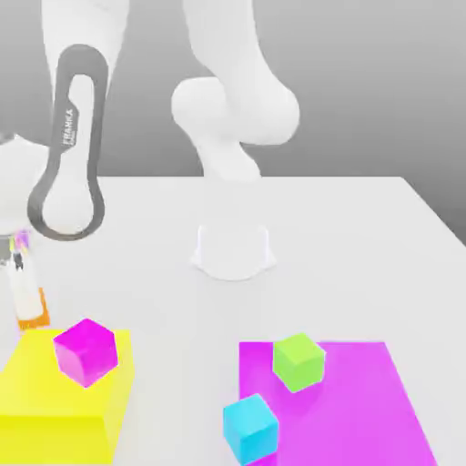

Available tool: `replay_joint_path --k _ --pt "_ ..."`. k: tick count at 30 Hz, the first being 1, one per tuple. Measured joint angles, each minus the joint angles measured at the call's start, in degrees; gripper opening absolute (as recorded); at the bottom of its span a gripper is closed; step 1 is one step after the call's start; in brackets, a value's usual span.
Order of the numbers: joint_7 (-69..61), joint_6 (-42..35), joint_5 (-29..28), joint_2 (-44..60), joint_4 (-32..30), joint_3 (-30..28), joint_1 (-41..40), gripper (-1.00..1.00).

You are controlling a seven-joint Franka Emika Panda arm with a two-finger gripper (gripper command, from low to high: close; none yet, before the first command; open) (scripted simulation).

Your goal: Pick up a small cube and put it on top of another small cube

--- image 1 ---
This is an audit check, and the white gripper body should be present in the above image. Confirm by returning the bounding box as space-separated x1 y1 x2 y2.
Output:
6 258 42 322

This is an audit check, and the small magenta cube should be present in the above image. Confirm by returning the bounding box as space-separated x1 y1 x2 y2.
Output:
53 317 120 390

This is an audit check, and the small cyan cube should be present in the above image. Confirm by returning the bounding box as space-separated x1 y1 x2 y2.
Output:
222 392 280 466

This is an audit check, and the small green cube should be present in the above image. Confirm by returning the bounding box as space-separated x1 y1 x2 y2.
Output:
272 331 327 394

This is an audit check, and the large yellow box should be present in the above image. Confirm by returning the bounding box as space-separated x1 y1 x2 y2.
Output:
0 329 137 466

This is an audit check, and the large magenta box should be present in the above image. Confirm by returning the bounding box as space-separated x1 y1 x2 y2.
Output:
238 340 441 466

